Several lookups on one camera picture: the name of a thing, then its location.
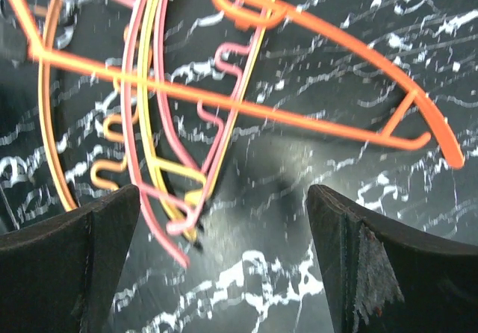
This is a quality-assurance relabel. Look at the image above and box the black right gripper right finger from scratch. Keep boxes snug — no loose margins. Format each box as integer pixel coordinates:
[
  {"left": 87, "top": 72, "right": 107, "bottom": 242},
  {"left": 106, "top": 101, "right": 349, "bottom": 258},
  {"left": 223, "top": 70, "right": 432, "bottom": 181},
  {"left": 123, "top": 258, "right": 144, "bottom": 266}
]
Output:
[{"left": 306, "top": 184, "right": 477, "bottom": 332}]

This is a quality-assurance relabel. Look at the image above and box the yellow wavy wire hanger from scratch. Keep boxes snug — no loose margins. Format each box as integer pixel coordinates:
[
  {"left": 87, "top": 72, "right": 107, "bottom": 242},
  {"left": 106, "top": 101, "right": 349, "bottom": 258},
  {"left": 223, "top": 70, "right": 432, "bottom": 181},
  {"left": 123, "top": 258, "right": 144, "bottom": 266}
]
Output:
[{"left": 137, "top": 0, "right": 265, "bottom": 242}]

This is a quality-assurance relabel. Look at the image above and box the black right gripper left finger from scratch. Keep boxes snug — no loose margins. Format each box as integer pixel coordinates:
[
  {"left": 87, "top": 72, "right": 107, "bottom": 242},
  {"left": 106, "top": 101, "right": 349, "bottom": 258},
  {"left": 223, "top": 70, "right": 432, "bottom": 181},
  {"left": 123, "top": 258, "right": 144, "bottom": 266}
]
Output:
[{"left": 1, "top": 184, "right": 140, "bottom": 332}]

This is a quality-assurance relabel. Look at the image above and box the orange thin hanger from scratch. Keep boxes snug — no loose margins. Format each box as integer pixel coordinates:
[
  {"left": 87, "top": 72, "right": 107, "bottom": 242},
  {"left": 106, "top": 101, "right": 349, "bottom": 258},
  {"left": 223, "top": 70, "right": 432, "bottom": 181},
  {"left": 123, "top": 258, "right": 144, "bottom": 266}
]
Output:
[{"left": 9, "top": 0, "right": 465, "bottom": 169}]

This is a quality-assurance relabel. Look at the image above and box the pink wavy wire hanger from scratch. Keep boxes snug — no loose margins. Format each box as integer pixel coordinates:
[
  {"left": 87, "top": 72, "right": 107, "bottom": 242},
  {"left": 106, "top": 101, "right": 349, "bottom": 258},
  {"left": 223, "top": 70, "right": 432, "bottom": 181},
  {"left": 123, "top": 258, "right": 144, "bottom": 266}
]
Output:
[{"left": 100, "top": 0, "right": 285, "bottom": 269}]

